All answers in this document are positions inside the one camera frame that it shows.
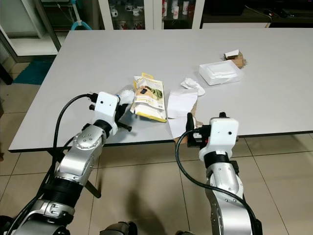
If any metal framed glass door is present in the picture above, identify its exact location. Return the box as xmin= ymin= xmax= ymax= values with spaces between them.
xmin=0 ymin=0 xmax=64 ymax=63

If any white crumpled tissue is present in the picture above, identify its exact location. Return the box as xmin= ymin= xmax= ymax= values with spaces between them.
xmin=116 ymin=88 xmax=135 ymax=104
xmin=180 ymin=77 xmax=206 ymax=96

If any black low cabinet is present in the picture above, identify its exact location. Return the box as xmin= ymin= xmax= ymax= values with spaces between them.
xmin=201 ymin=0 xmax=313 ymax=29

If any grey table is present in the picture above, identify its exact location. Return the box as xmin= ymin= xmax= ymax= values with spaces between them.
xmin=7 ymin=28 xmax=313 ymax=199

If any small brown cardboard box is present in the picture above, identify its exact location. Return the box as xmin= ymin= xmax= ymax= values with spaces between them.
xmin=224 ymin=49 xmax=247 ymax=68

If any teal handled stand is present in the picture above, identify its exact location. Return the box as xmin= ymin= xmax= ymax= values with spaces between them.
xmin=71 ymin=0 xmax=93 ymax=31

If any yellow snack bag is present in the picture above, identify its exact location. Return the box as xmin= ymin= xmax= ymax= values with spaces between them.
xmin=131 ymin=72 xmax=169 ymax=123

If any white glass door cabinet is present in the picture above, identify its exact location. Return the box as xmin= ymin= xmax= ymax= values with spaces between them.
xmin=98 ymin=0 xmax=205 ymax=30

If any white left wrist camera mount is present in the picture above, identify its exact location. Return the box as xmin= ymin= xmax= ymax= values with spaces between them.
xmin=94 ymin=92 xmax=120 ymax=129

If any white paper sheet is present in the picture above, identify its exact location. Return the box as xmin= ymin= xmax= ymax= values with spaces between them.
xmin=166 ymin=90 xmax=200 ymax=139

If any teal floor mat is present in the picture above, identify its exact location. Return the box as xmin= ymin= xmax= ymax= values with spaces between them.
xmin=21 ymin=61 xmax=53 ymax=85

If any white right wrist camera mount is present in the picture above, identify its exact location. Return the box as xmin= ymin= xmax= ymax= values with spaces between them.
xmin=199 ymin=117 xmax=239 ymax=161

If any clear plastic food container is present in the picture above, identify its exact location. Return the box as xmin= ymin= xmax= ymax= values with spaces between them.
xmin=199 ymin=61 xmax=245 ymax=86

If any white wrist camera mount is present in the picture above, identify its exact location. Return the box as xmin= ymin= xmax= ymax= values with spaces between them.
xmin=199 ymin=117 xmax=239 ymax=161
xmin=94 ymin=92 xmax=120 ymax=129

